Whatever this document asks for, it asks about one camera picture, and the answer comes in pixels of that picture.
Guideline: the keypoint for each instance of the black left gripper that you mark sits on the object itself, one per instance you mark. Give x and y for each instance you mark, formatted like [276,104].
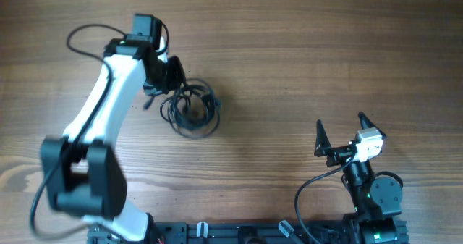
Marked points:
[175,74]

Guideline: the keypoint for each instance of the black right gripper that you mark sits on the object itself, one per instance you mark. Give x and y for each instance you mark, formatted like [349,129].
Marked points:
[340,153]

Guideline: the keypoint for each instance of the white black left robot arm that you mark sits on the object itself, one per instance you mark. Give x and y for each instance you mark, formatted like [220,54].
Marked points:
[82,176]

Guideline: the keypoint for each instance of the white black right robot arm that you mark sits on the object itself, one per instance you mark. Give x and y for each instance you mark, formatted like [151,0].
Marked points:
[376,196]

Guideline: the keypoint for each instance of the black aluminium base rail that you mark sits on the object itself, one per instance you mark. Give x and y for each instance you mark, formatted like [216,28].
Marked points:
[249,233]

